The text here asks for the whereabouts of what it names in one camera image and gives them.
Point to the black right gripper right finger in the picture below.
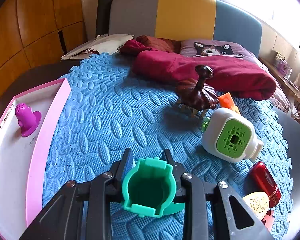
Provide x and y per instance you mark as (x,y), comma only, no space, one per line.
(177,167)

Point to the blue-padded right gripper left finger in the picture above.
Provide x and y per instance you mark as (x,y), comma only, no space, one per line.
(125,165)

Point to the green plastic cup holder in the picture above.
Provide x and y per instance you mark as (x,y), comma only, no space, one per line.
(149,189)

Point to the white green square bottle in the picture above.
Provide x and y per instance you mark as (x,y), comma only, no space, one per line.
(229,136)

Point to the brown mushroom wooden massager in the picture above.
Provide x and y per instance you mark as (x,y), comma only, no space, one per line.
(197,95)

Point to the red metallic case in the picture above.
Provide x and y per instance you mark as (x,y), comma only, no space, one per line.
(265,182)

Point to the orange linked cube blocks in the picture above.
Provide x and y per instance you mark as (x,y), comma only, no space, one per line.
(227,104)

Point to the cream yellow egg shaped object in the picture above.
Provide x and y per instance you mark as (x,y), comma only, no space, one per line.
(258,203)

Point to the purple perforated plastic toy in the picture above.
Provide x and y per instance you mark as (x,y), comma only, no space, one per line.
(28,120)

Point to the blue foam puzzle mat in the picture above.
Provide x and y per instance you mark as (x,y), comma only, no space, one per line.
(109,110)

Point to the pink white shallow tray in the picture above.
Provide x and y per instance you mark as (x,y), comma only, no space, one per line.
(23,159)

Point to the dark red folded blanket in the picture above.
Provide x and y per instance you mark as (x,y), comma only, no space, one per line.
(224,71)

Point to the purple cat face pillow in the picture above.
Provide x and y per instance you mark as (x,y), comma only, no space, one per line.
(199,47)

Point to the beige canvas bag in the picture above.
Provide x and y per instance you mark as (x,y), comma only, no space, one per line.
(102,44)

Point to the black low table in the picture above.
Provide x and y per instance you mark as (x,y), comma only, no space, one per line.
(34,77)

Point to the wooden side shelf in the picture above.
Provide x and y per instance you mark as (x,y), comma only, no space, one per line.
(292,93)

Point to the purple box on shelf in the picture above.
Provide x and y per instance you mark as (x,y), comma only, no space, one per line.
(282,66)

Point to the grey yellow blue headboard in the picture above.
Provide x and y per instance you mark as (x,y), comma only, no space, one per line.
(186,20)

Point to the wooden panel wardrobe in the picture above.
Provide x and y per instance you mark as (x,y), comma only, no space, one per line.
(35,33)

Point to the black rolled yoga mat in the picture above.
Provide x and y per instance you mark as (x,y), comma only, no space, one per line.
(103,16)

